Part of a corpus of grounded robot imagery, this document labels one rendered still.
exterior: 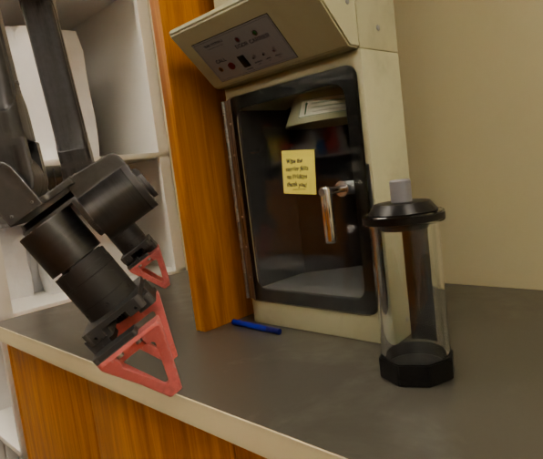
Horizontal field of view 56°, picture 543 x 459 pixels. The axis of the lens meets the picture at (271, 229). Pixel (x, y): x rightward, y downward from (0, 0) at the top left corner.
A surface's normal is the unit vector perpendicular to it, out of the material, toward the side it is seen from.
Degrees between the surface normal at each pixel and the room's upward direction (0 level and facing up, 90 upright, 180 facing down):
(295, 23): 135
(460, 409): 0
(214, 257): 90
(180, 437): 90
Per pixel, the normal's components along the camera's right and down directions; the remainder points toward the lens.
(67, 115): 0.27, 0.07
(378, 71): 0.71, 0.00
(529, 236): -0.70, 0.17
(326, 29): -0.41, 0.82
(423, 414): -0.12, -0.99
